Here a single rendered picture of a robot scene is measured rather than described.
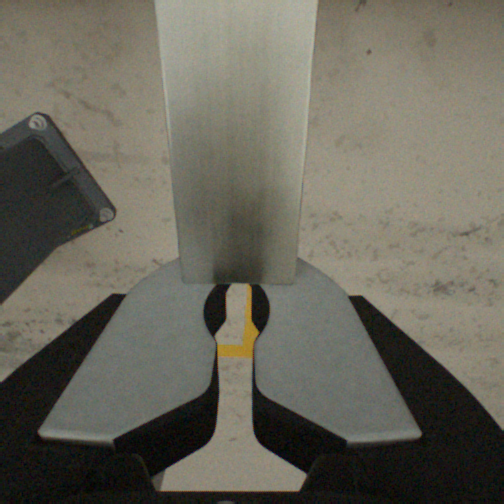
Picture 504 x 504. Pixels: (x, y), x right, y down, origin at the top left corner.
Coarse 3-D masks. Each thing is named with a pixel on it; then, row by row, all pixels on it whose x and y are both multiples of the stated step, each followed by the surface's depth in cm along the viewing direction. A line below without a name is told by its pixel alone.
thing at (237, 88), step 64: (192, 0) 6; (256, 0) 6; (192, 64) 7; (256, 64) 7; (192, 128) 7; (256, 128) 7; (192, 192) 8; (256, 192) 8; (192, 256) 9; (256, 256) 9
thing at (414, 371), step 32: (384, 320) 8; (384, 352) 7; (416, 352) 7; (416, 384) 7; (448, 384) 7; (416, 416) 6; (448, 416) 6; (480, 416) 6; (352, 448) 6; (384, 448) 6; (416, 448) 6; (448, 448) 6; (480, 448) 6; (384, 480) 5; (416, 480) 5; (448, 480) 5; (480, 480) 5
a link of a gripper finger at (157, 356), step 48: (144, 288) 9; (192, 288) 9; (144, 336) 8; (192, 336) 8; (96, 384) 6; (144, 384) 7; (192, 384) 7; (48, 432) 6; (96, 432) 6; (144, 432) 6; (192, 432) 7
